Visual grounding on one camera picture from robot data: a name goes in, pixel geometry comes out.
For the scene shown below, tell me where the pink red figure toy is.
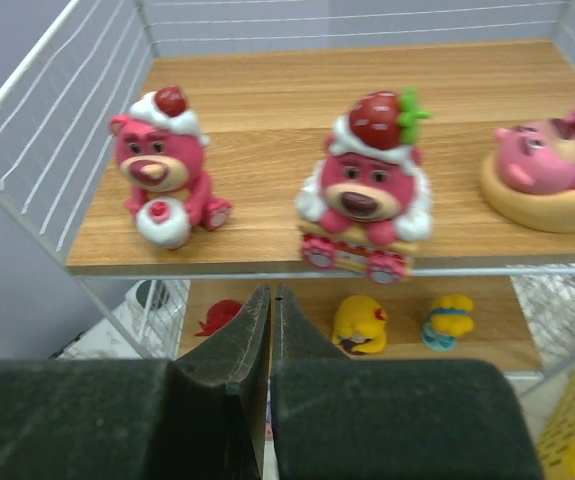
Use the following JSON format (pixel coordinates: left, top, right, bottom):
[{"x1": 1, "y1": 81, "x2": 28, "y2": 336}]
[{"x1": 109, "y1": 84, "x2": 233, "y2": 250}]

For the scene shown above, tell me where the pink strawberry cake toy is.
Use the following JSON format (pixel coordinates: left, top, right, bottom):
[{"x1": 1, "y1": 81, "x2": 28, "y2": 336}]
[{"x1": 479, "y1": 110, "x2": 575, "y2": 234}]

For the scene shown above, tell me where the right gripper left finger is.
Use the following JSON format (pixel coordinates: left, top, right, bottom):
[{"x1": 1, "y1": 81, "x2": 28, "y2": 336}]
[{"x1": 0, "y1": 286, "x2": 271, "y2": 479}]

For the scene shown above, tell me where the yellow blue minion toy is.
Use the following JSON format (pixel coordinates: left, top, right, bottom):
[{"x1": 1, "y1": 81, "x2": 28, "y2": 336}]
[{"x1": 421, "y1": 294, "x2": 475, "y2": 352}]

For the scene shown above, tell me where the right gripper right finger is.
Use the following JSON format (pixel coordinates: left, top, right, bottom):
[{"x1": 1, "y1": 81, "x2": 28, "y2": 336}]
[{"x1": 270, "y1": 287, "x2": 543, "y2": 479}]

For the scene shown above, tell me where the red strawberry toy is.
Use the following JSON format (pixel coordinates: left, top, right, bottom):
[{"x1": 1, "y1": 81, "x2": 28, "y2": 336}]
[{"x1": 195, "y1": 299, "x2": 242, "y2": 337}]

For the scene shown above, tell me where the white wire wooden shelf rack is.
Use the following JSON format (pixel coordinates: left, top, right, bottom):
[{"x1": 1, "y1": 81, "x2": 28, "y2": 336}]
[{"x1": 21, "y1": 21, "x2": 575, "y2": 381}]

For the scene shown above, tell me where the yellow duck toy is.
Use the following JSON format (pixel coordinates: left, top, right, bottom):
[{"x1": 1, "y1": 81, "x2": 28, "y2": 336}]
[{"x1": 331, "y1": 295, "x2": 388, "y2": 354}]

